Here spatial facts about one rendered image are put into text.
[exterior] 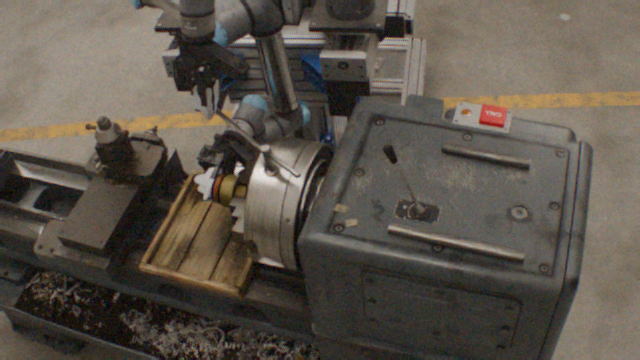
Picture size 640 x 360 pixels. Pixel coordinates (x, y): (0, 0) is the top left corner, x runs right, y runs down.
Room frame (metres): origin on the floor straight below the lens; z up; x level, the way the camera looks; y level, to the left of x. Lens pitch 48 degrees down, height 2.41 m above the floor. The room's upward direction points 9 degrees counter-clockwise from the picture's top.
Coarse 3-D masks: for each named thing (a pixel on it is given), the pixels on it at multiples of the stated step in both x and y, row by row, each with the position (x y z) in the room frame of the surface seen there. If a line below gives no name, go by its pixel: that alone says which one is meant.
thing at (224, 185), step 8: (216, 176) 1.22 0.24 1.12; (224, 176) 1.22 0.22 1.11; (232, 176) 1.21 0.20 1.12; (216, 184) 1.20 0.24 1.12; (224, 184) 1.19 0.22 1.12; (232, 184) 1.18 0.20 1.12; (240, 184) 1.19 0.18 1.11; (216, 192) 1.18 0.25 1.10; (224, 192) 1.17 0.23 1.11; (232, 192) 1.16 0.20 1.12; (240, 192) 1.17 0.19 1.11; (216, 200) 1.17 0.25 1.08; (224, 200) 1.16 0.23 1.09
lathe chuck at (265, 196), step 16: (272, 144) 1.19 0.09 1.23; (288, 144) 1.18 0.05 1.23; (304, 144) 1.18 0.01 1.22; (288, 160) 1.12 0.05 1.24; (256, 176) 1.10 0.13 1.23; (272, 176) 1.09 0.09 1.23; (288, 176) 1.08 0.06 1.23; (256, 192) 1.06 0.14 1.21; (272, 192) 1.05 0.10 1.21; (256, 208) 1.04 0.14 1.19; (272, 208) 1.02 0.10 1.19; (256, 224) 1.01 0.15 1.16; (272, 224) 1.00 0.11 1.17; (256, 240) 1.00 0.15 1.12; (272, 240) 0.99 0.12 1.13; (256, 256) 1.00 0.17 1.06; (272, 256) 0.98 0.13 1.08
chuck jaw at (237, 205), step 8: (232, 200) 1.15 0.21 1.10; (240, 200) 1.14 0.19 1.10; (232, 208) 1.13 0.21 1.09; (240, 208) 1.12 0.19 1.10; (232, 216) 1.10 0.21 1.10; (240, 216) 1.09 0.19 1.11; (240, 224) 1.06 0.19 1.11; (232, 232) 1.05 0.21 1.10; (240, 232) 1.04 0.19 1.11; (240, 240) 1.04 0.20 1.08; (248, 248) 1.01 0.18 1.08; (256, 248) 1.01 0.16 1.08
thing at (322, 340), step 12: (312, 324) 0.91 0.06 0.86; (324, 336) 0.87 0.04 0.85; (360, 336) 0.85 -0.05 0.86; (324, 348) 0.89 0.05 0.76; (336, 348) 0.88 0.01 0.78; (348, 348) 0.86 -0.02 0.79; (360, 348) 0.85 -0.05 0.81; (372, 348) 0.83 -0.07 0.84; (384, 348) 0.81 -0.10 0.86; (396, 348) 0.80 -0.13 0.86; (408, 348) 0.80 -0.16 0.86
